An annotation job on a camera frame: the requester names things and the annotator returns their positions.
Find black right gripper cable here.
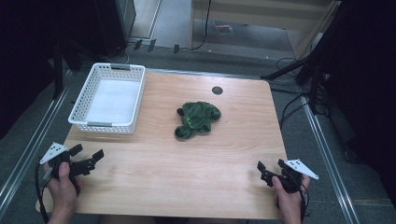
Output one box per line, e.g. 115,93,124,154
298,183,311,224

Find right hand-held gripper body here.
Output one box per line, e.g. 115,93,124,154
261,159,319,194

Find person's right hand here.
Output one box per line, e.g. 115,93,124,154
271,175,311,217

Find black hanging cable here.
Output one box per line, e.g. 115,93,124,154
189,0,213,51

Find black tripod stand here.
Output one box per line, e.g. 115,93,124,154
261,54,330,116

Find green cloth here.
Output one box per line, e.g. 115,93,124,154
174,101,222,140

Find person's left hand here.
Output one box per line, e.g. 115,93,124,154
43,161,84,215

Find silver floor rail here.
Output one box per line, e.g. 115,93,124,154
0,70,74,216
301,95,362,224

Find red and green flat item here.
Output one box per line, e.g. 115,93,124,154
214,21,235,36

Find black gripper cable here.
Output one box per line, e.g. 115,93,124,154
298,183,311,224
34,160,51,224

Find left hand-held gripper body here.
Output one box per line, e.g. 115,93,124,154
39,142,96,179

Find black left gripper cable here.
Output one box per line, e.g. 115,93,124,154
34,160,51,224

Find white perforated plastic basket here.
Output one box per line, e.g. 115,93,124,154
67,63,147,135

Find black floor cables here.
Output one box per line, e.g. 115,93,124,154
277,92,310,129

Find light wooden partition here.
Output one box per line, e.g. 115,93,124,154
190,0,342,61

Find dark cabinet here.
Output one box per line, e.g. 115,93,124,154
92,0,138,58

